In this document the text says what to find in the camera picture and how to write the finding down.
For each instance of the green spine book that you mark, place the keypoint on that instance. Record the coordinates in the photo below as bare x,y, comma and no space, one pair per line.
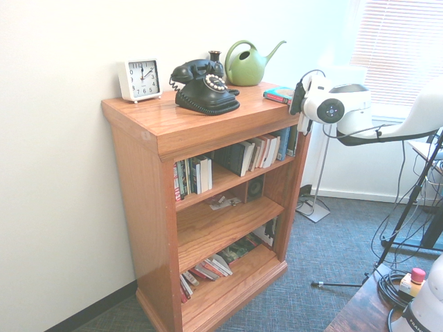
188,176

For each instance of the white square alarm clock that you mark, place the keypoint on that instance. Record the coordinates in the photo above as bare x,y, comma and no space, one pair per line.
142,77

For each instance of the white fallen paperback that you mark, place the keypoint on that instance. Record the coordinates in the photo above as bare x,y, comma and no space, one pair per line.
221,264

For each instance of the camouflage cover book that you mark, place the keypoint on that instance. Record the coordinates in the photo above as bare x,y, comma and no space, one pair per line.
239,250

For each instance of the blue hardcover book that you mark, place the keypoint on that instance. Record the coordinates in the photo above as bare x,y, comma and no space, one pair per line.
284,145

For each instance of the window blinds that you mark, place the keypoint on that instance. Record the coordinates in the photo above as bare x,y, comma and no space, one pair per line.
398,52

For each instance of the cream paged paperback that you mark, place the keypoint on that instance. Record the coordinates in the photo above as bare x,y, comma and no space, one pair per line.
254,155

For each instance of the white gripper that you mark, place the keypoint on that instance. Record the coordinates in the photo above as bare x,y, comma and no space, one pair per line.
305,125

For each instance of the green watering can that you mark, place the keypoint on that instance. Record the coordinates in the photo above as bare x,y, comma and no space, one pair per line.
245,71

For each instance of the blue spine book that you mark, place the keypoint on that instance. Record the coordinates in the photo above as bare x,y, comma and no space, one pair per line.
197,178

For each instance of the black desk leg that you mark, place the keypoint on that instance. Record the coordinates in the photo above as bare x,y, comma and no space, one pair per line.
432,231

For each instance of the small cream paperback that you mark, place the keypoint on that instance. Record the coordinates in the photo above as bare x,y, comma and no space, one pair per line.
190,278

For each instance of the white silhouette picture book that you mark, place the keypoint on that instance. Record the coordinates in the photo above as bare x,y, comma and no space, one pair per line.
266,233

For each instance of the dark wooden table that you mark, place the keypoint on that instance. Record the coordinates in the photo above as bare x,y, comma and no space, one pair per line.
363,307

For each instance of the white floor lamp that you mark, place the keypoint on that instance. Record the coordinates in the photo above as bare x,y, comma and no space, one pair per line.
318,214

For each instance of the white cover paperback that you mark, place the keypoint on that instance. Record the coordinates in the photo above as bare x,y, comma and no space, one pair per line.
207,174

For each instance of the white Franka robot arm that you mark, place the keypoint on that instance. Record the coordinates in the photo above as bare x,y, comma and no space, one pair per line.
353,114

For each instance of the dark green hardcover book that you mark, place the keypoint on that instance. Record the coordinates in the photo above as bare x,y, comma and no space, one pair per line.
293,140

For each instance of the loose paper cards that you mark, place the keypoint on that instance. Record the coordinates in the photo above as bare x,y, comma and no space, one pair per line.
223,203

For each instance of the teal book with red spine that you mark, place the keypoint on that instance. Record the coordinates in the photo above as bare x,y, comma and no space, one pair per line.
278,95

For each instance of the black camera tripod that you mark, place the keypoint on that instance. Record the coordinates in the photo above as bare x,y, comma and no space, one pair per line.
401,221

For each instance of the yellow emergency stop button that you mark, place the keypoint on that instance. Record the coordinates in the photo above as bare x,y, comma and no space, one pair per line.
413,285

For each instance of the red white leaning book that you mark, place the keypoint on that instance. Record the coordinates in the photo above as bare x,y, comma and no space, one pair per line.
185,292

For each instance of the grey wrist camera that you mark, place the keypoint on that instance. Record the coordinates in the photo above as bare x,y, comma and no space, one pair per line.
297,98

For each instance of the red lettered spine book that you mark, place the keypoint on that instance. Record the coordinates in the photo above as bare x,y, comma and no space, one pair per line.
177,183

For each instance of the red edged white paperback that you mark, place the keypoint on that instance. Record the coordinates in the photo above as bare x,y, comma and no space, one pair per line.
271,150

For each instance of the black vintage rotary telephone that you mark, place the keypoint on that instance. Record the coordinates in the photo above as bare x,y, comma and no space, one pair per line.
204,97

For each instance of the small dark vase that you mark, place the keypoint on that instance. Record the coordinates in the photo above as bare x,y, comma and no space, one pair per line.
215,57

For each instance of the red fallen paperback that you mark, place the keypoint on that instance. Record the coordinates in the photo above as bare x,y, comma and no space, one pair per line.
207,271

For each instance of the wooden bookshelf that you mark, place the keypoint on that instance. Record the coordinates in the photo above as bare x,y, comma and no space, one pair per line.
145,207

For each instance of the small wooden speaker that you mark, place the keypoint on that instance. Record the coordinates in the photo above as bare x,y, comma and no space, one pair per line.
256,188

